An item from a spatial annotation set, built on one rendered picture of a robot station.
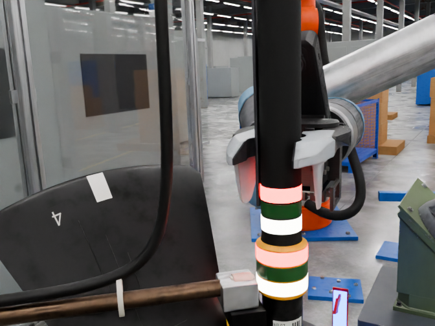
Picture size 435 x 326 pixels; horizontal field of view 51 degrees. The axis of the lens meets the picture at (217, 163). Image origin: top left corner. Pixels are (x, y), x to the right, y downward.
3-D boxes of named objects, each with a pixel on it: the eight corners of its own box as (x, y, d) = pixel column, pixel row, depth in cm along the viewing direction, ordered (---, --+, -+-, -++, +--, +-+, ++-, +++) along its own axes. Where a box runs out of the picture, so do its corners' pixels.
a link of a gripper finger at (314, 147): (336, 229, 32) (333, 195, 41) (337, 147, 31) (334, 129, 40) (291, 228, 33) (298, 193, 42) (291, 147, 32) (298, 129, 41)
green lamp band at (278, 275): (265, 285, 36) (265, 271, 36) (250, 263, 40) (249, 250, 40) (316, 278, 37) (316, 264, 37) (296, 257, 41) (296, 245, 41)
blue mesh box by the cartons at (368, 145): (297, 168, 702) (297, 104, 682) (327, 154, 803) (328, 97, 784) (354, 174, 653) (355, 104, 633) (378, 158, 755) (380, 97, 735)
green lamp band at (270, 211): (268, 221, 36) (267, 206, 36) (256, 209, 39) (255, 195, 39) (308, 217, 36) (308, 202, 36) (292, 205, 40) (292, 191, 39)
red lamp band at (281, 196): (267, 205, 35) (267, 190, 35) (255, 194, 39) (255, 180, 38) (308, 201, 36) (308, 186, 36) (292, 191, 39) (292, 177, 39)
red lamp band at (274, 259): (265, 270, 36) (264, 255, 36) (249, 249, 40) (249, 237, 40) (316, 263, 37) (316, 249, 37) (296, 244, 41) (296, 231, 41)
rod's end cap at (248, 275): (233, 280, 37) (256, 277, 37) (227, 270, 39) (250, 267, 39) (234, 303, 37) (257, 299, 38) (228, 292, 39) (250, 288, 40)
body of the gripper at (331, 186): (334, 214, 41) (352, 182, 52) (336, 119, 39) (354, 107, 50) (254, 207, 44) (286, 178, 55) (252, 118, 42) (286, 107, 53)
